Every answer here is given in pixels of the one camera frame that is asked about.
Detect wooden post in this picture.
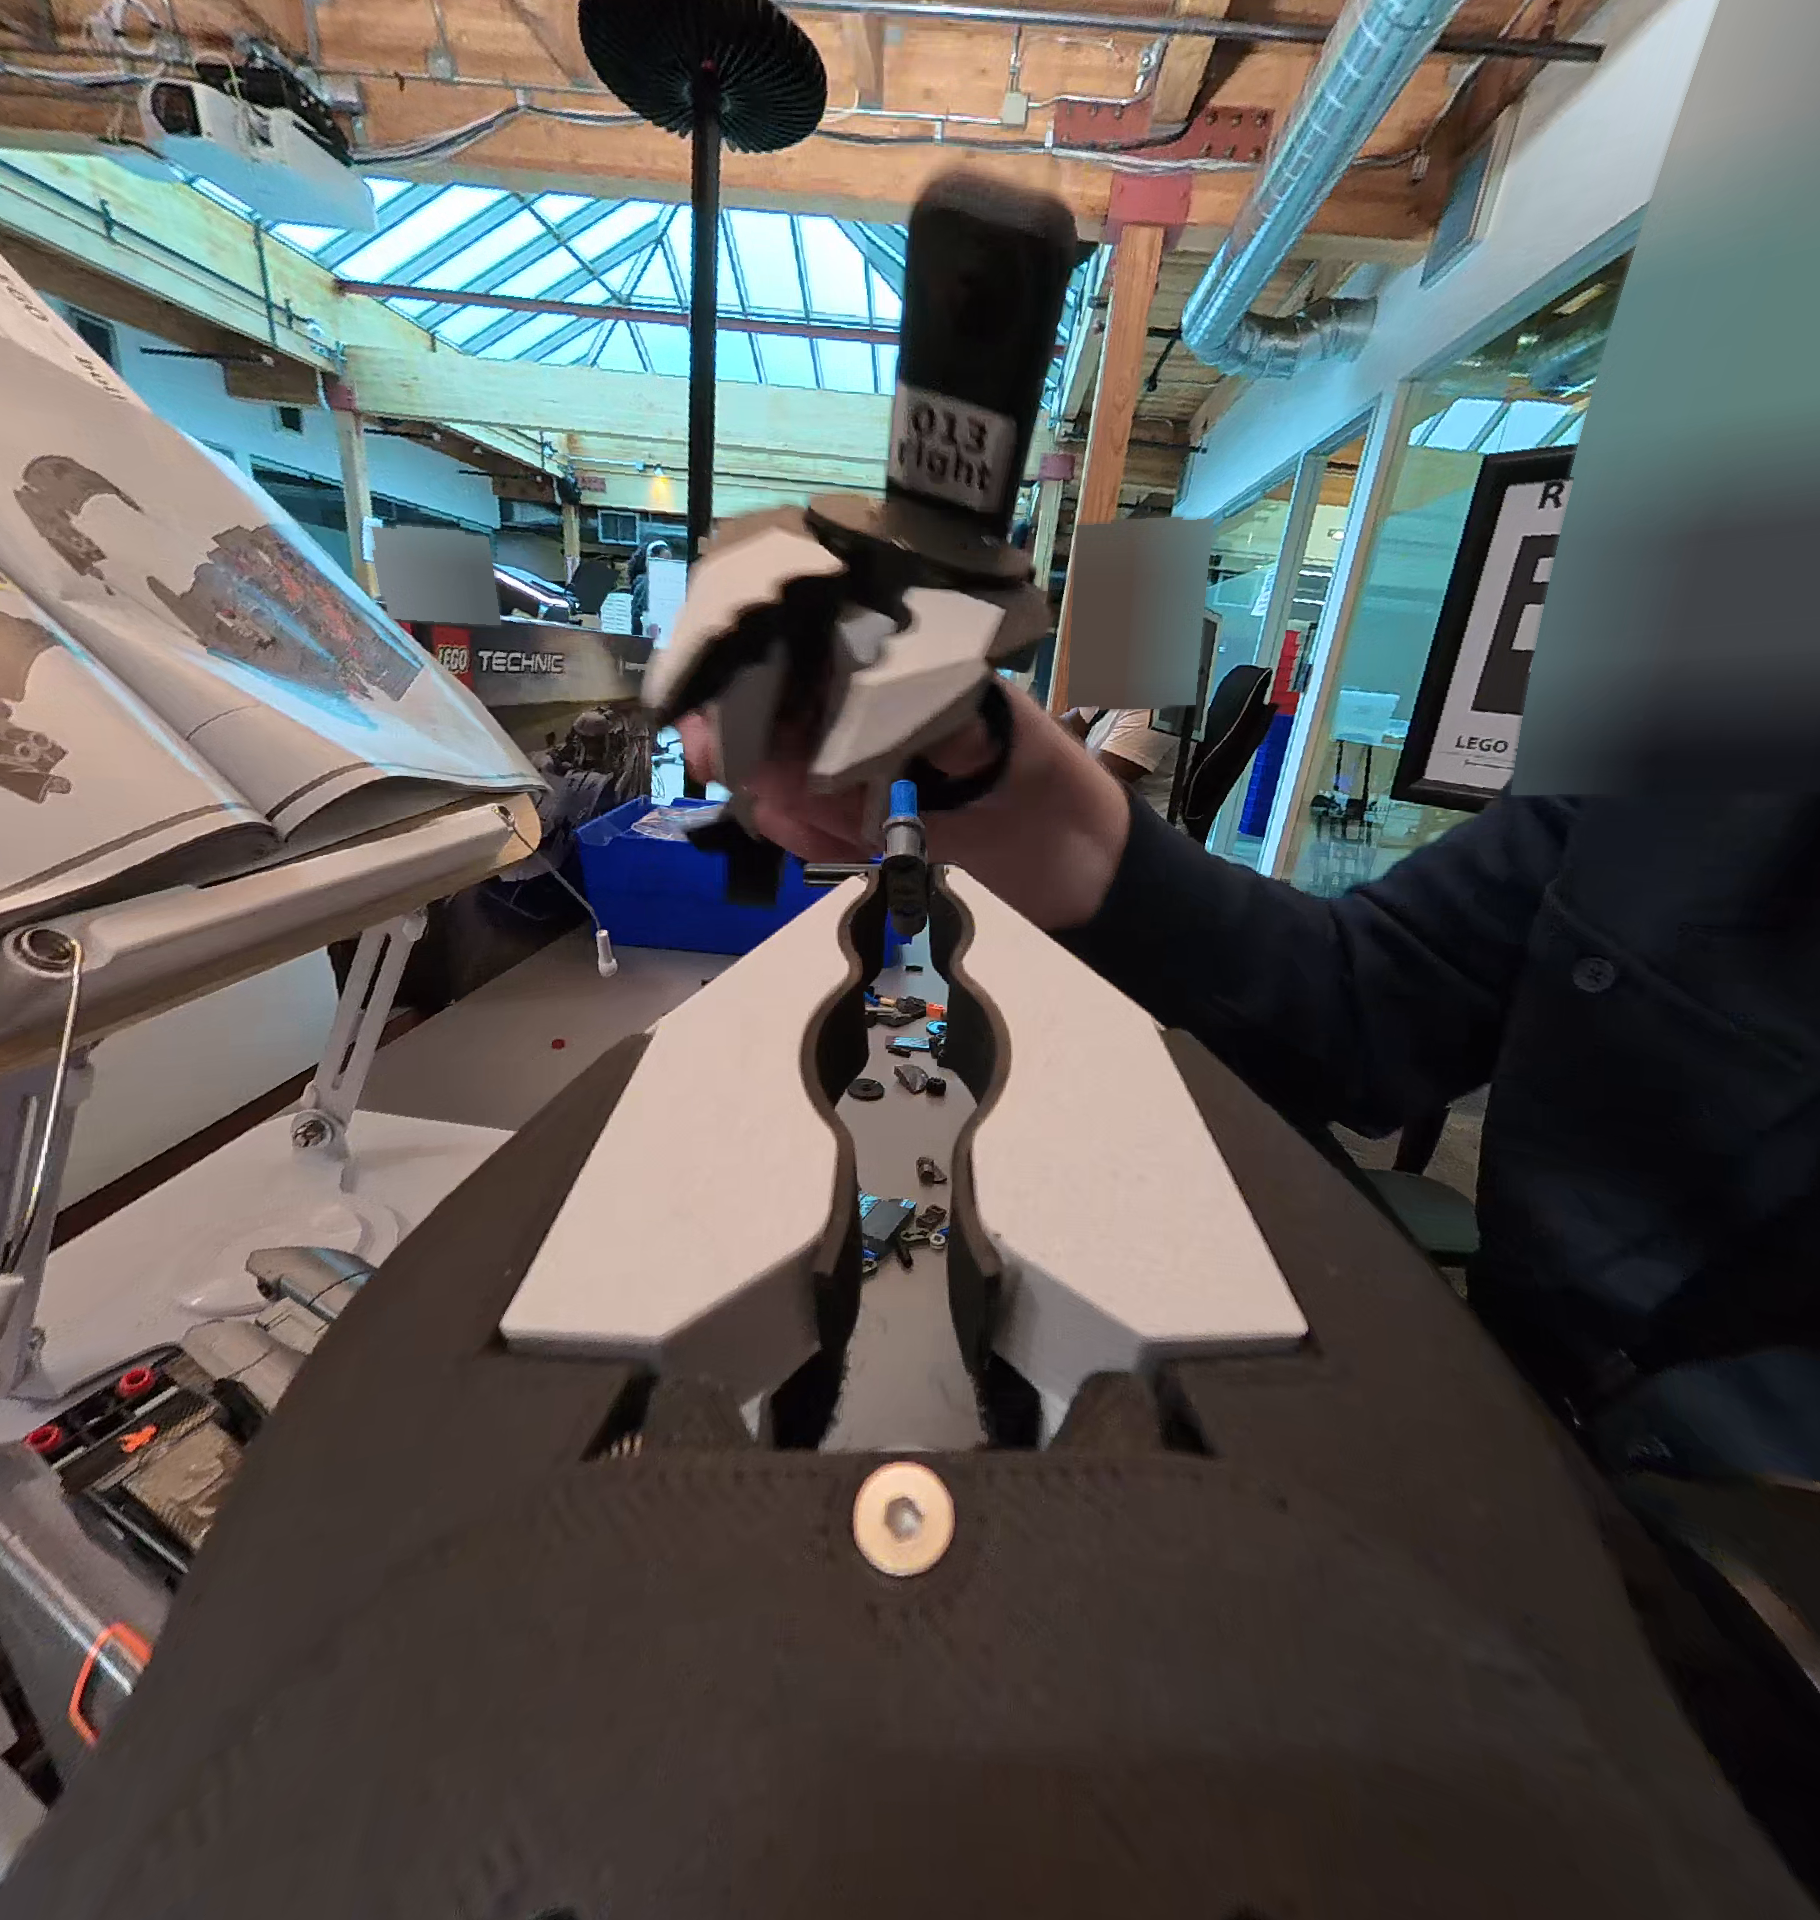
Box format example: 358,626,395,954
1053,224,1169,714

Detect person's navy jacket torso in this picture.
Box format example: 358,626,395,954
1465,794,1820,1503

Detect scattered loose lego pieces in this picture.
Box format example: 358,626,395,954
547,981,956,1276

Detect white book stand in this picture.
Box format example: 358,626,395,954
0,802,551,1503

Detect framed black white poster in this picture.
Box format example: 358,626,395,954
1392,446,1580,812

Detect person's right hand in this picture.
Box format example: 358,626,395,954
674,682,1137,936

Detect silver ventilation duct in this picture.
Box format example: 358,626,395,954
1180,0,1470,379

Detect black round base stand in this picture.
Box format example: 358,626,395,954
578,0,829,558

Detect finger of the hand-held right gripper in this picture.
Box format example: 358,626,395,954
812,584,1008,793
639,508,852,786

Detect black beam with blue pins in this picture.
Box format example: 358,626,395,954
802,777,937,963

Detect lego set box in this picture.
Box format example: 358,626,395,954
395,614,660,843

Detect person's right forearm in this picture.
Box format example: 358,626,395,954
1053,794,1580,1142

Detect lego instruction booklet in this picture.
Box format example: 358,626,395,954
0,224,551,963

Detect grey lego car model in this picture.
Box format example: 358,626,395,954
0,1245,379,1920

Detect blue storage bin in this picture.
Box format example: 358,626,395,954
578,794,912,959

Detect white ceiling projector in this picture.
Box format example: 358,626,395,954
143,76,379,234

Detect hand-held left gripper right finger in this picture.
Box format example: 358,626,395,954
932,871,1313,1448

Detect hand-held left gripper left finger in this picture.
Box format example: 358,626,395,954
498,875,877,1455

